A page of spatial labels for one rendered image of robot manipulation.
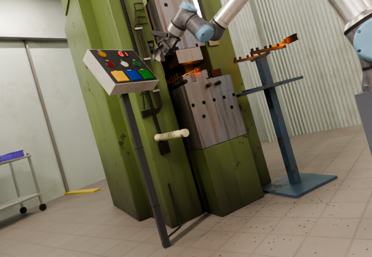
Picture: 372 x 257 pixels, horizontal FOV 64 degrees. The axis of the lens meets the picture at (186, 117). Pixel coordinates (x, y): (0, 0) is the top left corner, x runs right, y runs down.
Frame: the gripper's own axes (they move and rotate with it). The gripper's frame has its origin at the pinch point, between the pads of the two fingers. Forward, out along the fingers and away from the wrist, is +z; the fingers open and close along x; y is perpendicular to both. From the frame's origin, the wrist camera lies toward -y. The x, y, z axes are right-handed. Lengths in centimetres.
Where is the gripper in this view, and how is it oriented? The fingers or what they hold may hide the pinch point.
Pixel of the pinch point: (154, 58)
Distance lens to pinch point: 171.8
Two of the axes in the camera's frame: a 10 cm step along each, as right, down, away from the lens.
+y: 6.1, 7.3, -3.1
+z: -5.2, 6.7, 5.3
